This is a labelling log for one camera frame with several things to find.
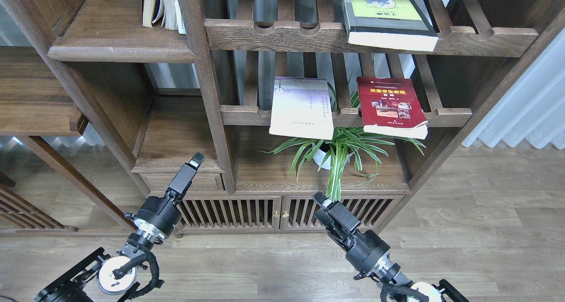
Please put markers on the spider plant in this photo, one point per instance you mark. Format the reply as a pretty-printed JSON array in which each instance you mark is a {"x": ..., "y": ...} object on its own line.
[{"x": 350, "y": 142}]

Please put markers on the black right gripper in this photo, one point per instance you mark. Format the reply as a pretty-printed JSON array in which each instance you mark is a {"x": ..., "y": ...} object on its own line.
[{"x": 367, "y": 252}]

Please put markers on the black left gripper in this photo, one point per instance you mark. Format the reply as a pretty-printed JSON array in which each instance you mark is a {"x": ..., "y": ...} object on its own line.
[{"x": 158, "y": 217}]

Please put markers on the upright white books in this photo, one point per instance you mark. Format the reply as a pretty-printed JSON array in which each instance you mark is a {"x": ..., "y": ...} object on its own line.
[{"x": 172, "y": 18}]

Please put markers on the yellow and grey thick book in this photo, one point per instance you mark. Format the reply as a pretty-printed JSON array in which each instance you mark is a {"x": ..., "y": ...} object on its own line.
[{"x": 388, "y": 24}]

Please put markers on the red book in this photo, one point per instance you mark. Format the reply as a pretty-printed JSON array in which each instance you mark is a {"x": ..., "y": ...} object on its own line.
[{"x": 389, "y": 106}]

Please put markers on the dark wooden bookshelf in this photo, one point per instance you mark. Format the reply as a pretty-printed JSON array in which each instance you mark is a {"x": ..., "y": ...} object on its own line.
[{"x": 156, "y": 96}]

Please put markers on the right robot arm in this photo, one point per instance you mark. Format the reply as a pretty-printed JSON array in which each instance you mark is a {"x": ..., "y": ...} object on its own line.
[{"x": 399, "y": 288}]

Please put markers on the white plant pot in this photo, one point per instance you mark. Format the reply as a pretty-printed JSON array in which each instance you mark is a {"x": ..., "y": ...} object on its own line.
[{"x": 322, "y": 155}]

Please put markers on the upright beige book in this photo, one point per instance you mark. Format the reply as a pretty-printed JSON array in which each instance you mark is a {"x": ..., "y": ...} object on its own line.
[{"x": 149, "y": 11}]

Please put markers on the white curtain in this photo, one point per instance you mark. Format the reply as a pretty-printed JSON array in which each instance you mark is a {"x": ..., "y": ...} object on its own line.
[{"x": 533, "y": 109}]

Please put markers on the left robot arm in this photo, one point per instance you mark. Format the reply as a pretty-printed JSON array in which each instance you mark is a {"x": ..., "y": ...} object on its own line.
[{"x": 133, "y": 271}]

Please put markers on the pale lavender book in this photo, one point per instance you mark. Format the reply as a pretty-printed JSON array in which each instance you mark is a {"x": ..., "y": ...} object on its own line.
[{"x": 301, "y": 108}]

